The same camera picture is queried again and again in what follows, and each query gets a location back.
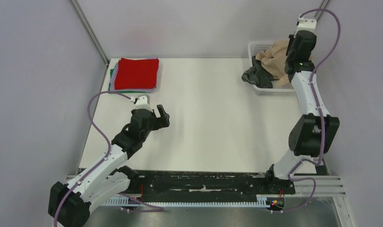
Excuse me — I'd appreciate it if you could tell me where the beige t shirt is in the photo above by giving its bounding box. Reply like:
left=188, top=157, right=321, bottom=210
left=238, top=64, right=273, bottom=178
left=255, top=39, right=291, bottom=89

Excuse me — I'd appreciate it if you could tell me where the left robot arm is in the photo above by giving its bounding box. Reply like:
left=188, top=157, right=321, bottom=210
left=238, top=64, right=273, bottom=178
left=47, top=105, right=170, bottom=227

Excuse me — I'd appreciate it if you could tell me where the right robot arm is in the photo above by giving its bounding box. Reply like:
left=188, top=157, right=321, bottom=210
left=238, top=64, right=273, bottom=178
left=264, top=30, right=340, bottom=193

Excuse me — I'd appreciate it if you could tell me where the folded red t shirt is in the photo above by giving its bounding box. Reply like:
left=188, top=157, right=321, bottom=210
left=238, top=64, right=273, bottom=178
left=114, top=57, right=160, bottom=90

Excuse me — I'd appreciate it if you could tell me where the white plastic basket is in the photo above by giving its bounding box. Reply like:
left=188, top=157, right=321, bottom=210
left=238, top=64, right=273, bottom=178
left=247, top=41, right=295, bottom=96

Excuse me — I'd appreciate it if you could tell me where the dark grey t shirt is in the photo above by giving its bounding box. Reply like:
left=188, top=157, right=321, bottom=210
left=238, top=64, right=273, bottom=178
left=241, top=56, right=275, bottom=88

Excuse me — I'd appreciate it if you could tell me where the folded lavender t shirt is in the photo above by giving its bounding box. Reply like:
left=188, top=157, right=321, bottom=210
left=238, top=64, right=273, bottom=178
left=109, top=58, right=162, bottom=93

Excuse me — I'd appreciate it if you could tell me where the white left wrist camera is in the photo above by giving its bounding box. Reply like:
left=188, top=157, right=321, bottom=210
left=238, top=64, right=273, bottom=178
left=130, top=94, right=153, bottom=112

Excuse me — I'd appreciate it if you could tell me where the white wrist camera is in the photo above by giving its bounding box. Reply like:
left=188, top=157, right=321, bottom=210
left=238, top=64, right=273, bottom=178
left=130, top=94, right=153, bottom=112
left=295, top=17, right=317, bottom=35

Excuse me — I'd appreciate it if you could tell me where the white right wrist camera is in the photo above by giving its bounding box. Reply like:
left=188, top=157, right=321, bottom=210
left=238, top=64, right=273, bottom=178
left=295, top=17, right=317, bottom=35

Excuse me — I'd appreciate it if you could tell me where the right aluminium corner post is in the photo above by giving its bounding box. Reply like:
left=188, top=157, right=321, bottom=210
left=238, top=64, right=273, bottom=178
left=314, top=0, right=331, bottom=22

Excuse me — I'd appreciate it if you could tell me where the aluminium corner post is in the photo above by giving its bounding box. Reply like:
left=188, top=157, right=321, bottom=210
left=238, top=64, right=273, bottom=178
left=314, top=0, right=331, bottom=22
left=69, top=0, right=110, bottom=66

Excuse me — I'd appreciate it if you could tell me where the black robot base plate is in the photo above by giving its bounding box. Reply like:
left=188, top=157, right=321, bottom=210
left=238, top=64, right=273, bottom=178
left=114, top=166, right=298, bottom=203

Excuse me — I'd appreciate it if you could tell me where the left aluminium corner post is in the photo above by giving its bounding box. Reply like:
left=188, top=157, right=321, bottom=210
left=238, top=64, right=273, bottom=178
left=69, top=0, right=110, bottom=66

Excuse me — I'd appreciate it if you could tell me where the white slotted cable duct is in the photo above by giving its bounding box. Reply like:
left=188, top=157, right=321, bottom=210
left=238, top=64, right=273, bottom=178
left=103, top=196, right=270, bottom=208

